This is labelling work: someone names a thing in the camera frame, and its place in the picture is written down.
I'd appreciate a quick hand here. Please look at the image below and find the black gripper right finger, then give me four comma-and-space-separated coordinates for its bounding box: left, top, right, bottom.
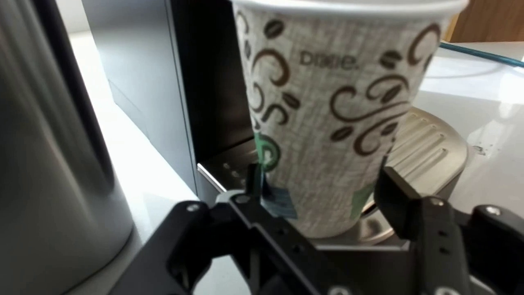
376, 165, 524, 295

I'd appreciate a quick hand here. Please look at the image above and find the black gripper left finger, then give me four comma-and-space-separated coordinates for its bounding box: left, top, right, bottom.
109, 161, 351, 295

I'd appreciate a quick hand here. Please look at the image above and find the patterned paper coffee cup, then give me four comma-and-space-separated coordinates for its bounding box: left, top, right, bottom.
232, 0, 472, 239

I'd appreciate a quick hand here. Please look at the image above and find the black silver coffee maker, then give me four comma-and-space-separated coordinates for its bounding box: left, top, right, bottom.
81, 0, 471, 249

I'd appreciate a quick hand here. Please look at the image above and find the stainless steel bin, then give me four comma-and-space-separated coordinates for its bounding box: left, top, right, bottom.
0, 0, 137, 295

